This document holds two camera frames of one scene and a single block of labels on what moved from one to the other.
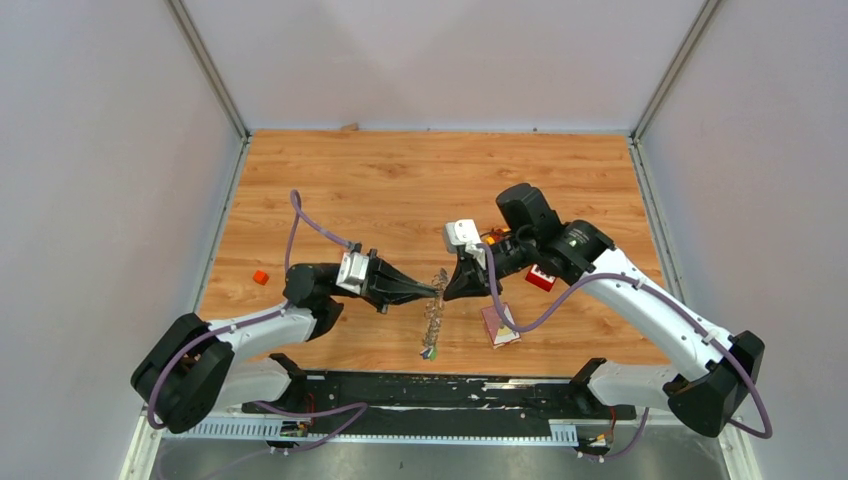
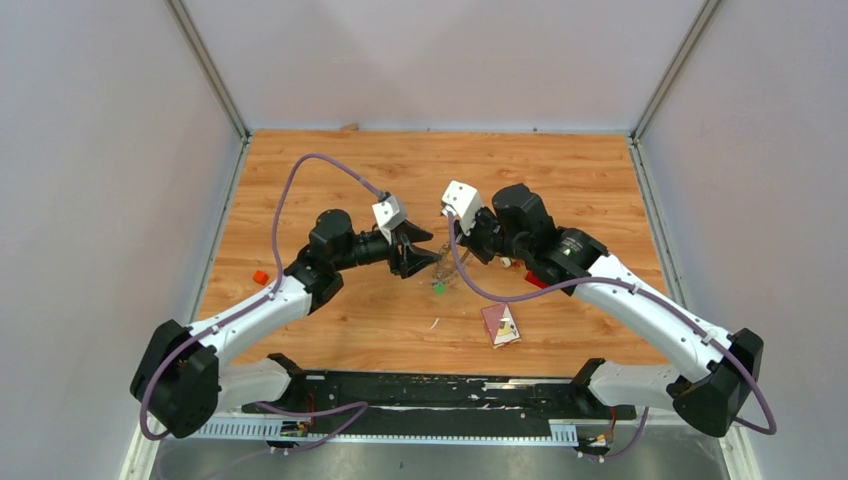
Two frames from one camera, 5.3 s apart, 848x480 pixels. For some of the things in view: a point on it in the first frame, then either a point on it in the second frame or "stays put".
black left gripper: x=380 y=280 to x=414 y=258
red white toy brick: x=539 y=279 stays put
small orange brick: x=261 y=277 stays put
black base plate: x=443 y=405 stays put
